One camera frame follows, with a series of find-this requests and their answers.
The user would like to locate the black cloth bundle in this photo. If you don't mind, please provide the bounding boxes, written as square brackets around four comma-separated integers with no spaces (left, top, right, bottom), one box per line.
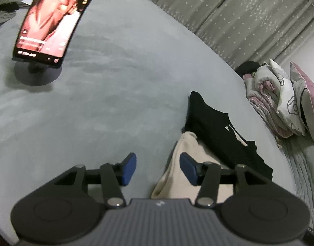
[235,61,260,76]

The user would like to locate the smartphone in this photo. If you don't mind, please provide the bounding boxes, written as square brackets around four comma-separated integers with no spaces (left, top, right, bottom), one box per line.
[12,0,104,69]

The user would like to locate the grey quilted bedspread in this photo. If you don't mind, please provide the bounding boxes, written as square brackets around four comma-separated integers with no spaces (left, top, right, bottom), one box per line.
[280,133,314,227]

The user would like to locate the white printed pillow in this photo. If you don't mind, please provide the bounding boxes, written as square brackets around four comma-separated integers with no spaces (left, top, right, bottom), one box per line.
[268,58,307,137]

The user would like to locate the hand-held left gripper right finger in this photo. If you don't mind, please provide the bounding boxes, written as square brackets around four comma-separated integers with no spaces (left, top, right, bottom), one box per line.
[179,153,271,208]

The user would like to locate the folded pink grey quilt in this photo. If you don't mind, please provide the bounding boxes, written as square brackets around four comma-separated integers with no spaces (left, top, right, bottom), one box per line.
[243,65,294,138]

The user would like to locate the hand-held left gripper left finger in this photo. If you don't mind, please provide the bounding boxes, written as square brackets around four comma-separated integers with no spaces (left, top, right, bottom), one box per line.
[54,153,137,209]

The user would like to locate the cream and black shirt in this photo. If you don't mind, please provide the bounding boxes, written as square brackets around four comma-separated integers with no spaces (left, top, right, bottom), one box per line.
[150,91,274,200]

